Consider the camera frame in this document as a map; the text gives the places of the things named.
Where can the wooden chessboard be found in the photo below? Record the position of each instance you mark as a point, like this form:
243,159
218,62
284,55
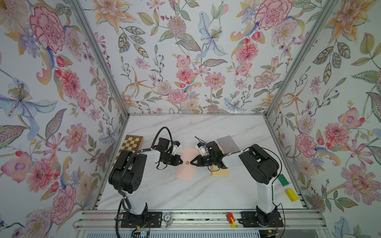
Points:
130,143

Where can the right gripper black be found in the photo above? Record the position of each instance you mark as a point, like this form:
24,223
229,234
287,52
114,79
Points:
199,164

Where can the yellow envelope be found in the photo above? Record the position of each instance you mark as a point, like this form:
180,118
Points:
220,173

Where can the round silver knob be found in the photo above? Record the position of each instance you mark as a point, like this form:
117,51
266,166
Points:
167,218

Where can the red emergency stop button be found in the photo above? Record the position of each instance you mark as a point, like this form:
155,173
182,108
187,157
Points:
231,220

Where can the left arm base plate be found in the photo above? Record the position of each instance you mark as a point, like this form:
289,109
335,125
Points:
153,219

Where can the aluminium rail frame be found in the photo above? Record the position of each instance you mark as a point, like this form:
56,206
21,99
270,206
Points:
298,223

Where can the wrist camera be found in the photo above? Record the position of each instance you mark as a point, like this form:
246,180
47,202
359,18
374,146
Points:
201,147
175,148

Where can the pink envelope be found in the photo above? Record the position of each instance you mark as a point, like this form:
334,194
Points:
186,170

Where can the small yellow block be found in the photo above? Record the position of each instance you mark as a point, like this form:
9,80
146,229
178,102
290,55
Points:
291,194

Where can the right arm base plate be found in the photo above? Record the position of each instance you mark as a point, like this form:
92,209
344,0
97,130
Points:
259,219

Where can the grey envelope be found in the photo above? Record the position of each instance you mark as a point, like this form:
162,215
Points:
228,145

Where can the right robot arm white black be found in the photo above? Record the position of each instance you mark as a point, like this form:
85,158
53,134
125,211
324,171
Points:
262,167

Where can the small green circuit board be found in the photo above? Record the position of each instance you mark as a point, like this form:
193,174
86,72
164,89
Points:
141,234

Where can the small green block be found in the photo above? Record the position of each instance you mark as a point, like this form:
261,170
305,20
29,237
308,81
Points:
283,180

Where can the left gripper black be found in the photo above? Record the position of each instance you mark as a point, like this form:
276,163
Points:
175,162

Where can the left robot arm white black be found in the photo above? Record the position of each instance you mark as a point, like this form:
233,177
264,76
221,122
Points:
127,173

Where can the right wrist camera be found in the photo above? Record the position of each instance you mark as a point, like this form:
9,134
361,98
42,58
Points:
201,147

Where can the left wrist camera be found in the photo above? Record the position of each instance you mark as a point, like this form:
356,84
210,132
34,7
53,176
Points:
175,148

